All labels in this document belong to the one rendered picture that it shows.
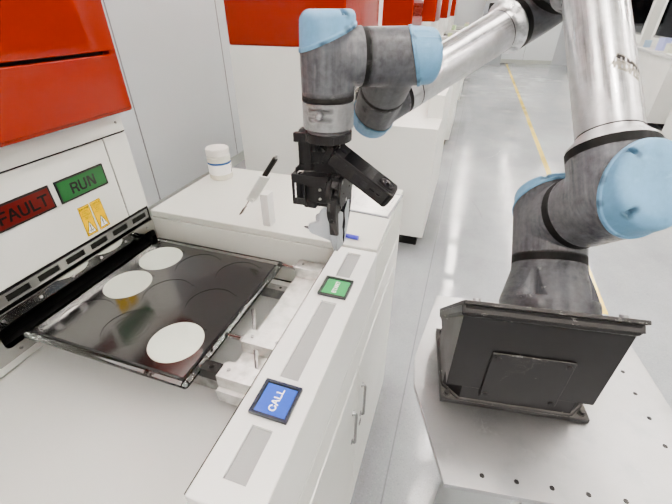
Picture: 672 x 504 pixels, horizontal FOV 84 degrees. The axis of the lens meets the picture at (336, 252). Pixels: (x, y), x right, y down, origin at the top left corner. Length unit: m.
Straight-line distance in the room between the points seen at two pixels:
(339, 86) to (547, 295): 0.44
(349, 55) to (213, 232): 0.62
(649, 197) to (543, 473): 0.43
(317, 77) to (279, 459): 0.48
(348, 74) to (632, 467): 0.73
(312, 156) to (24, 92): 0.50
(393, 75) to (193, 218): 0.65
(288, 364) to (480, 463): 0.34
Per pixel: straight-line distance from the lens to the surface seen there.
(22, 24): 0.87
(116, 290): 0.94
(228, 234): 0.98
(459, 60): 0.76
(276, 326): 0.77
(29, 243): 0.93
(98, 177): 1.00
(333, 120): 0.55
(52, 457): 0.81
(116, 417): 0.80
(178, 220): 1.07
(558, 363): 0.69
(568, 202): 0.63
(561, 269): 0.68
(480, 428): 0.74
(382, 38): 0.56
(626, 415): 0.87
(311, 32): 0.54
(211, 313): 0.80
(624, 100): 0.67
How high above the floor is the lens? 1.42
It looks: 33 degrees down
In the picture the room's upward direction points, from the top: straight up
